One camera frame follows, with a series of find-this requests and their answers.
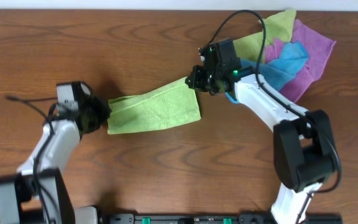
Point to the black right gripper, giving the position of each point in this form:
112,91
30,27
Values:
198,78

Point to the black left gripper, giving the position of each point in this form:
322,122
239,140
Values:
96,112

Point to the light green microfiber cloth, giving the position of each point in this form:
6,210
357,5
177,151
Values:
169,106

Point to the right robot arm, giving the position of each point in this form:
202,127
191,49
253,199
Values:
304,154

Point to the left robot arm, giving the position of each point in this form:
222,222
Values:
36,193

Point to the blue microfiber cloth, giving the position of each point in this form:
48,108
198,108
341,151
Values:
283,69

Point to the olive green microfiber cloth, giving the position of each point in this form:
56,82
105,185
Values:
278,26

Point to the purple microfiber cloth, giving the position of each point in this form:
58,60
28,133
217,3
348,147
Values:
319,49

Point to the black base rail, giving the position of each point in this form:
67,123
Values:
244,218

